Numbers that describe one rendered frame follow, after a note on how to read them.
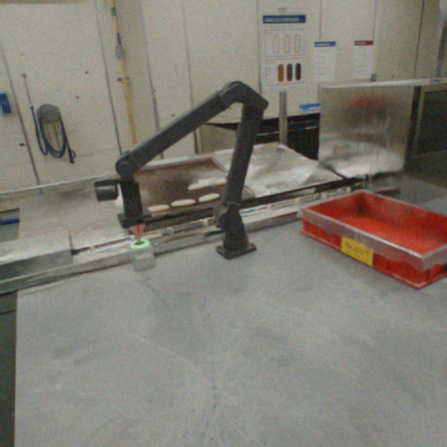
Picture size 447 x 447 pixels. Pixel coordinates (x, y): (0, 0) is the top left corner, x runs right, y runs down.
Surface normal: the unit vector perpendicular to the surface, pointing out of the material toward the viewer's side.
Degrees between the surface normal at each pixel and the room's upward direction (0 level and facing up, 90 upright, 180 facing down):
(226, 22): 90
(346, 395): 0
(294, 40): 90
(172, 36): 90
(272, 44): 90
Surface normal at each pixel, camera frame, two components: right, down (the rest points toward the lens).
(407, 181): 0.40, 0.33
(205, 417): -0.07, -0.92
